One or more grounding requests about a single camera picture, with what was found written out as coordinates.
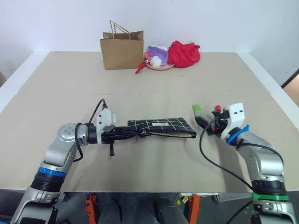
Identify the red cloth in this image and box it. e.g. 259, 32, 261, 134
168, 40, 201, 68

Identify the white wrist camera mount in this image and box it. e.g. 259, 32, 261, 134
96, 109, 117, 147
221, 102, 245, 140

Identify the dark rounded shape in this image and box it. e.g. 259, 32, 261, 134
99, 198, 122, 224
156, 197, 189, 224

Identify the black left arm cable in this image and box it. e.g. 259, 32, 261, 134
74, 98, 108, 163

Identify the beige table cover sheet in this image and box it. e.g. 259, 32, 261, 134
0, 51, 299, 193

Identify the red plastic clip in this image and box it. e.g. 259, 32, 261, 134
135, 60, 149, 75

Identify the dark framed brown board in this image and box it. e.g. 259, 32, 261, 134
281, 69, 299, 89

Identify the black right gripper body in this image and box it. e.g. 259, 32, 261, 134
207, 109, 229, 136

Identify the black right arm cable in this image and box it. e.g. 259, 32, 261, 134
199, 118, 255, 191

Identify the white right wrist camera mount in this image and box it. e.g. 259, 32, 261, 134
221, 102, 245, 140

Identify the orange metal frame piece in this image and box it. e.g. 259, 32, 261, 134
188, 195, 201, 224
84, 193, 97, 224

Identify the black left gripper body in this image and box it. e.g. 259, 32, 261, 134
102, 127, 117, 157

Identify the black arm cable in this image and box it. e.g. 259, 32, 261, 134
74, 98, 108, 163
199, 118, 255, 191

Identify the pink plate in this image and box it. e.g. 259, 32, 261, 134
145, 62, 175, 70

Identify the brown paper bag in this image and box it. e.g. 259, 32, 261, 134
100, 20, 144, 70

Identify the green highlighter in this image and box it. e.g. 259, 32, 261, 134
192, 104, 203, 117

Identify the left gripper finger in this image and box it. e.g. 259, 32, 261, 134
115, 133, 142, 141
115, 127, 138, 134

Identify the blue zip tie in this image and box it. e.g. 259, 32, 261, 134
228, 124, 250, 144

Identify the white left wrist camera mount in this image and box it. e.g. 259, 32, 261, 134
96, 109, 117, 147

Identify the black grid zip pouch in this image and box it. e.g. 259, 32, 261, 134
127, 118, 197, 139

